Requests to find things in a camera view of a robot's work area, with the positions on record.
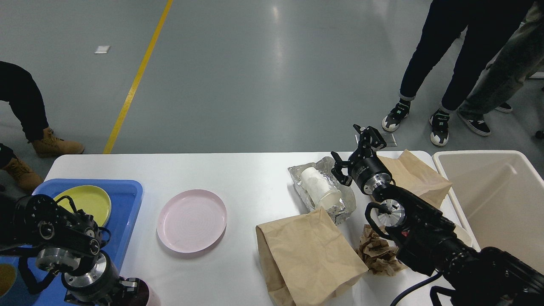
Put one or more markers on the grey floor plate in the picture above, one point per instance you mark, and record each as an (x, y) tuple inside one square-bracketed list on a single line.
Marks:
[(389, 139)]

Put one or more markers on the yellow plate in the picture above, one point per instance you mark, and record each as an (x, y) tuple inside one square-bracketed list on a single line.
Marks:
[(92, 200)]

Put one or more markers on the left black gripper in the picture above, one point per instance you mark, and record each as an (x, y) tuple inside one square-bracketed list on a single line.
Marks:
[(101, 285)]

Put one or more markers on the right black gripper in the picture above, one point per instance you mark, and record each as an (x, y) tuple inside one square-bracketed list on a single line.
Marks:
[(364, 167)]

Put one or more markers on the blue plastic tray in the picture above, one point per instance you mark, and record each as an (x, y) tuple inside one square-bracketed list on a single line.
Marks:
[(126, 198)]

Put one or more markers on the blue yellow cup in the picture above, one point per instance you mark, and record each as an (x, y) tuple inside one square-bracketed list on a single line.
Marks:
[(12, 286)]

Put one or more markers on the white paper cup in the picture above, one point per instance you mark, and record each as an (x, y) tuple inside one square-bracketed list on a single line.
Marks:
[(322, 192)]

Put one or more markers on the beige plastic bin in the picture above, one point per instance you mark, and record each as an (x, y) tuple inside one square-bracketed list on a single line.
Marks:
[(499, 199)]

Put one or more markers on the large brown paper bag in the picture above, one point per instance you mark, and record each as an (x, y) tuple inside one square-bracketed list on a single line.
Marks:
[(306, 260)]

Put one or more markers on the rear brown paper bag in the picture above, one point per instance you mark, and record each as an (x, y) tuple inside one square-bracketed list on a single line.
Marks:
[(412, 174)]

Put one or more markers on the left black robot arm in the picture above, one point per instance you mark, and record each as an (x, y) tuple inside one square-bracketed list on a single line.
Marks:
[(50, 240)]

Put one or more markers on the pink plate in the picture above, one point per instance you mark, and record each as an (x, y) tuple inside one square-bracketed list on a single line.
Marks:
[(192, 221)]

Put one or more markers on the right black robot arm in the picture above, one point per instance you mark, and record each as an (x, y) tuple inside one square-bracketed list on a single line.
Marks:
[(427, 241)]

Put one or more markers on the crumpled brown paper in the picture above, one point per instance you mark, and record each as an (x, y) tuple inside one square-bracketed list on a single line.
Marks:
[(377, 254)]

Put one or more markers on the person with tan boots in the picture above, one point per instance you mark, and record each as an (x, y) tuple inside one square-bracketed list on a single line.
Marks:
[(20, 91)]

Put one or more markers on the pink cup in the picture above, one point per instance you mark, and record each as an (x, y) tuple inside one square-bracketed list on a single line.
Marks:
[(147, 295)]

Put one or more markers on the person in grey trousers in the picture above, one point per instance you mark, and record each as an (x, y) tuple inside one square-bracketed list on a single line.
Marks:
[(520, 57)]

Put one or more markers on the clear plastic wrapper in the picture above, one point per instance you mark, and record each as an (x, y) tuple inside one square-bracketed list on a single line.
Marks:
[(347, 199)]

